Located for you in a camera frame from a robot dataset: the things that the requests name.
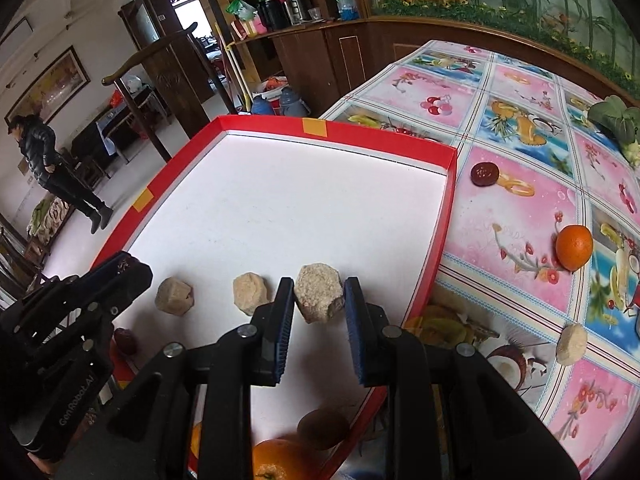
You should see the dark red jujube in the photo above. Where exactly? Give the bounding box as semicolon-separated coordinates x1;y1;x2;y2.
113;327;139;359
470;162;500;188

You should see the round beige cake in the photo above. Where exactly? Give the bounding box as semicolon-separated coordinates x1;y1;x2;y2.
154;276;194;316

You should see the orange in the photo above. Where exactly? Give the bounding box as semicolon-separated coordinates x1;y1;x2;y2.
253;439;322;480
190;422;202;458
554;224;593;272

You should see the hexagonal beige cake large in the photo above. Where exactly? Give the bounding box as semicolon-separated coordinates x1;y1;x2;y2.
294;263;345;324

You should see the cream pastry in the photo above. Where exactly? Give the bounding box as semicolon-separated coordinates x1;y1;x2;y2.
555;324;588;366

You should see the colourful fruit print tablecloth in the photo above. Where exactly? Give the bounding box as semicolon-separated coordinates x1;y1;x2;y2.
324;40;639;479

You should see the red white cardboard tray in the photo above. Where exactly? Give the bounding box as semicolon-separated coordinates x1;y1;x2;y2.
92;114;459;480

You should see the person in black jacket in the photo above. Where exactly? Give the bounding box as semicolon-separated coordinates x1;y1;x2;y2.
9;114;113;234

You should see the blue thermos jug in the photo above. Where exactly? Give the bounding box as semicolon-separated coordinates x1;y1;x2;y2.
280;86;310;118

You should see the dark wooden chair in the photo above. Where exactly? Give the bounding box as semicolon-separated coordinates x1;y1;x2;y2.
102;22;238;162

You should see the wooden low cabinet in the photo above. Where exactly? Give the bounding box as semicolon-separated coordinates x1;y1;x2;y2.
236;16;639;114

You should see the green broccoli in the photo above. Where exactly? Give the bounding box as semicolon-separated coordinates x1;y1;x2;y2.
588;96;640;169

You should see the black thermos flask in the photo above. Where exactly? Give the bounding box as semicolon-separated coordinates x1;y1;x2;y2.
257;0;291;32

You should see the glass flower display panel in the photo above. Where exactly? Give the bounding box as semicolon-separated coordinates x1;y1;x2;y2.
371;0;639;96

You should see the framed wall painting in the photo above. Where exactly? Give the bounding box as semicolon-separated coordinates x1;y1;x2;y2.
4;46;90;125

